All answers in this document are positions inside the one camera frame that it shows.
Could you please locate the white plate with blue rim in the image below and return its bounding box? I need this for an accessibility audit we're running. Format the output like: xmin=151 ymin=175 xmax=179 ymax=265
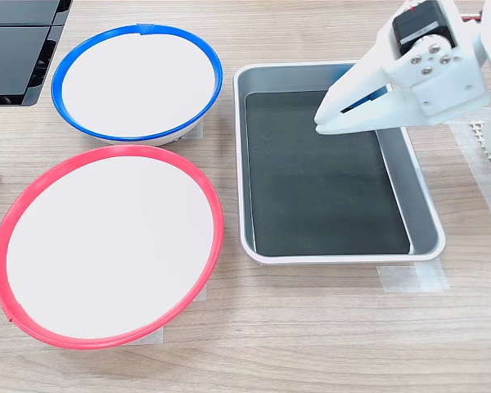
xmin=51 ymin=23 xmax=224 ymax=147

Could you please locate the black electronic device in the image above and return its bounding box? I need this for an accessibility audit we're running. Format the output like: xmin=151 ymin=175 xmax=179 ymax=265
xmin=0 ymin=0 xmax=74 ymax=108

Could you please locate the pale perforated base plate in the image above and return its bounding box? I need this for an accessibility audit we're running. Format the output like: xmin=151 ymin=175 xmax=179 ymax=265
xmin=468 ymin=117 xmax=491 ymax=192

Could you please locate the small blue cube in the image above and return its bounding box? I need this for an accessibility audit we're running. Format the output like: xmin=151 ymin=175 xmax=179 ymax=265
xmin=342 ymin=86 xmax=390 ymax=113

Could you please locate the white plate with red rim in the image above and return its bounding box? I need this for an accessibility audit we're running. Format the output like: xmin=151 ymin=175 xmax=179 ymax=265
xmin=0 ymin=143 xmax=225 ymax=350

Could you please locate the black tray mat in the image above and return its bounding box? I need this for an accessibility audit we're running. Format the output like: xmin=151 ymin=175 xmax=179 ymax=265
xmin=244 ymin=89 xmax=411 ymax=257

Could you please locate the clear tape strip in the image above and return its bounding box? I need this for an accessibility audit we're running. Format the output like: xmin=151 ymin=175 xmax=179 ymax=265
xmin=376 ymin=264 xmax=450 ymax=293

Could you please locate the steel tray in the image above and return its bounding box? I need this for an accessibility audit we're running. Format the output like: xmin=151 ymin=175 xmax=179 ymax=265
xmin=232 ymin=61 xmax=447 ymax=265

